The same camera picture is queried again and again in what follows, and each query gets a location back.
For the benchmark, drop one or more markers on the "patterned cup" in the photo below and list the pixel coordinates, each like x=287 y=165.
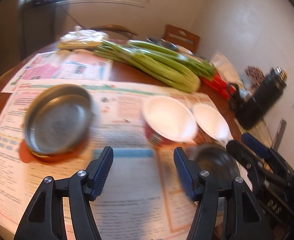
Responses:
x=255 y=74

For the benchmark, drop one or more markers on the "far newspaper sheet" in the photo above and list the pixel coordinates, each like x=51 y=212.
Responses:
x=79 y=64

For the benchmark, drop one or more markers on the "curved wooden chair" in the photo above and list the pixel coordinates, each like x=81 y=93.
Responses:
x=118 y=29

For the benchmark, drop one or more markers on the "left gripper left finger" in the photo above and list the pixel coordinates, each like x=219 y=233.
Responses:
x=44 y=215

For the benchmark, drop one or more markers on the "rear celery bunch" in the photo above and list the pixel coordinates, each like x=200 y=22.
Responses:
x=202 y=68

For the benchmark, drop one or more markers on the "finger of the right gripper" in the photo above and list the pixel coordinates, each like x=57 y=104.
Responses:
x=258 y=170
x=266 y=149

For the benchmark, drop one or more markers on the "red tissue box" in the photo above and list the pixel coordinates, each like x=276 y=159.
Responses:
x=226 y=73

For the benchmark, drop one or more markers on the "red instant noodle bowl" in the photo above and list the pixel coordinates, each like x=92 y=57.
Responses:
x=168 y=121

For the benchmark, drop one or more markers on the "stainless steel bowl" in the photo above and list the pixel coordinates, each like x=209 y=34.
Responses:
x=215 y=159

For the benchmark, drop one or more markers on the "celery bunch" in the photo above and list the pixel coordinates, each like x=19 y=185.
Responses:
x=161 y=67
x=202 y=68

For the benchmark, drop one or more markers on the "large newspaper sheet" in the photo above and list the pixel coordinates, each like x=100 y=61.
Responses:
x=142 y=197

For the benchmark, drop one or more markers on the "smartphone on stand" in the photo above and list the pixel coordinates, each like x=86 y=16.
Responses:
x=279 y=134

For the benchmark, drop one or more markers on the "wooden chair back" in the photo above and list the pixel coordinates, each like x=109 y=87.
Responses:
x=181 y=37

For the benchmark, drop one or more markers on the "black thermos bottle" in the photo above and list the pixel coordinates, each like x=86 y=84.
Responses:
x=249 y=112

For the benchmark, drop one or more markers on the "far metal bowl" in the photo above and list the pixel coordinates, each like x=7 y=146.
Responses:
x=163 y=43

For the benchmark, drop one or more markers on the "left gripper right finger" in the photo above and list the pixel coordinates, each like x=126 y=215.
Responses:
x=243 y=216

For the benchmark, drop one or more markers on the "orange plastic plate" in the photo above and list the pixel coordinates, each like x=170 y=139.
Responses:
x=26 y=156

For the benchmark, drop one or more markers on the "yellow shell-shaped plate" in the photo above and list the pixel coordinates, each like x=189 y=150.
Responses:
x=42 y=154

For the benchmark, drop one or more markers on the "metal pan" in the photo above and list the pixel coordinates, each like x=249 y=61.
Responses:
x=58 y=119

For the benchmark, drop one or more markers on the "front celery bunch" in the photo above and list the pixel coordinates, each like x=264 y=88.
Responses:
x=161 y=67

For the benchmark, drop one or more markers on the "plastic bag of corn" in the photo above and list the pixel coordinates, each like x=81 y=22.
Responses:
x=82 y=39

